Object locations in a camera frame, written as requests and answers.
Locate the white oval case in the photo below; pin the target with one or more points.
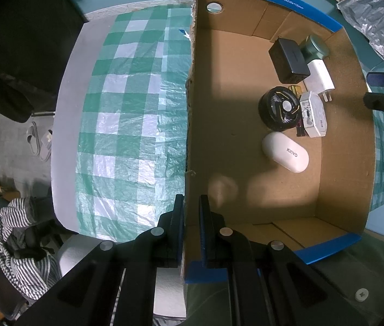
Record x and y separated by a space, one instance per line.
285 152

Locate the silver foil sheet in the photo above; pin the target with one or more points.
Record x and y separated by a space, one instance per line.
375 17

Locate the green white checkered tablecloth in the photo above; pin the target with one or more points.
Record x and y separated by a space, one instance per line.
127 125

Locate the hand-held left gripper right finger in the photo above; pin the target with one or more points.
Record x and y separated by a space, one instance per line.
204 234

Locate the striped cloth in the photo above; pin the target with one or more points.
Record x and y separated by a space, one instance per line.
19 271

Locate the black charger block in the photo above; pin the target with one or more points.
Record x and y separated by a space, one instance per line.
288 59

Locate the white octagonal device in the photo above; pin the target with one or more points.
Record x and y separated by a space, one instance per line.
314 115

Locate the white pronged charger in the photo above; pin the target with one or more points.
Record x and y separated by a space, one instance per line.
319 78

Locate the blue-edged cardboard box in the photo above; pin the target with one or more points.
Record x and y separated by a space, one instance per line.
246 176

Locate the black round mini fan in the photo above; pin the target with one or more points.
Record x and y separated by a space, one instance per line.
276 108

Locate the green round tin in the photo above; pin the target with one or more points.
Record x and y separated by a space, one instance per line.
317 49

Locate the dark cloth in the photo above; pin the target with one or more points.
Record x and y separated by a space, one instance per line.
15 40

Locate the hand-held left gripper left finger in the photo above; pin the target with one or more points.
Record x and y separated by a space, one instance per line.
178 231

